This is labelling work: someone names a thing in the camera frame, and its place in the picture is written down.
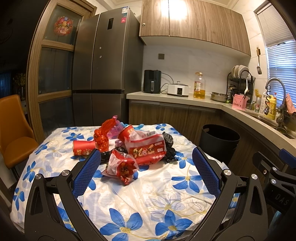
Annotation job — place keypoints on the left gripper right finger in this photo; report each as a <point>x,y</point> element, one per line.
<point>239,211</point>

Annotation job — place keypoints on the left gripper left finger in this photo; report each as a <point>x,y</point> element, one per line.
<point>43,220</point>

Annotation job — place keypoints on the red white wrapper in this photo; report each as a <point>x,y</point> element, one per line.
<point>121,166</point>

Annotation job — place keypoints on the black plastic bag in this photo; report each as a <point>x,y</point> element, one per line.
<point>170,151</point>

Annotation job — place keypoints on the red mesh plastic bag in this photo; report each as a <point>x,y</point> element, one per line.
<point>100,134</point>

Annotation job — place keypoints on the red white snack bag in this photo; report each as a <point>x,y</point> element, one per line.
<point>147,147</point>

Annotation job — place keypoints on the purple plastic bag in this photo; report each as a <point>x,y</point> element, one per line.
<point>114,132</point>

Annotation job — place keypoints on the blue plastic bag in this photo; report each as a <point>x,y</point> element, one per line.
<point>138,127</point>

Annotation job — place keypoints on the black trash bin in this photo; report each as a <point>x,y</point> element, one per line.
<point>219,142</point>

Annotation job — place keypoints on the steel sink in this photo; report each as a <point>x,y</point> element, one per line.
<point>272,123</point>

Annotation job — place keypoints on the pink cloth on faucet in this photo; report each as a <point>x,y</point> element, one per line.
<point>289,103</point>

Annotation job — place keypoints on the white bottle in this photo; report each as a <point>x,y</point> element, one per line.
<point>262,105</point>

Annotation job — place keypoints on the yellow detergent bottle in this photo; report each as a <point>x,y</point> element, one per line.
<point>271,105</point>

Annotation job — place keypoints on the beverage can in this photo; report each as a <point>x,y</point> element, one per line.
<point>257,104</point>

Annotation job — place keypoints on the orange chair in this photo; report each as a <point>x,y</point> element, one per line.
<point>17,137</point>

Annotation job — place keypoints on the pink utensil holder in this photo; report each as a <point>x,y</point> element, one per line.
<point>239,102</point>

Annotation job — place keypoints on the white spoon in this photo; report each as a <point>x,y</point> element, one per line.
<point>246,87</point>

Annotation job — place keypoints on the steel bowl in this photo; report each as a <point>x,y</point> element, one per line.
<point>219,97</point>

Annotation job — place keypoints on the black dish rack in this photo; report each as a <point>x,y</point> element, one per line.
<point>236,82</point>

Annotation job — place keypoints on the lower wooden cabinets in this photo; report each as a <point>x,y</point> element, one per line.
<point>188,120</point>

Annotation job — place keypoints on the wooden cabinets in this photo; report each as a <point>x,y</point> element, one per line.
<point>194,24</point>
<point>188,120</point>

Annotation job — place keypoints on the cooking oil bottle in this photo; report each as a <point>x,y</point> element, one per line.
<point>199,86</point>

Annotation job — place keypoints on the hanging spatula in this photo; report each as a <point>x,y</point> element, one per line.
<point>259,70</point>

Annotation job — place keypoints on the window blinds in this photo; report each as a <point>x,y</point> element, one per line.
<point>280,46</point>

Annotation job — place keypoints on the white rice cooker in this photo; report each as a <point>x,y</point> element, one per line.
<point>178,89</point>

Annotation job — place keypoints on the wooden glass sliding door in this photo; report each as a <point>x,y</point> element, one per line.
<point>50,64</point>

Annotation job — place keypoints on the black air fryer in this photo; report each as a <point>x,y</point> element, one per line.
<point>152,81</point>

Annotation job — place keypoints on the dark grey refrigerator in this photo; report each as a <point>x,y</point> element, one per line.
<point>107,66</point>

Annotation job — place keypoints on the wooden upper cabinets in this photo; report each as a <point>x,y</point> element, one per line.
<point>194,24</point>

